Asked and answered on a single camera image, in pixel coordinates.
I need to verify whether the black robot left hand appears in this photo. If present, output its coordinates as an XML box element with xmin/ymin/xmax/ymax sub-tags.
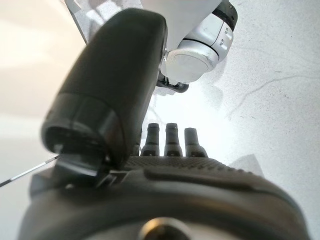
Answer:
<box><xmin>18</xmin><ymin>7</ymin><xmax>311</xmax><ymax>240</ymax></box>

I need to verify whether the white counter cabinet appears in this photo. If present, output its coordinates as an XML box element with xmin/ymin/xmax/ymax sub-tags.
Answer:
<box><xmin>0</xmin><ymin>0</ymin><xmax>101</xmax><ymax>187</ymax></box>

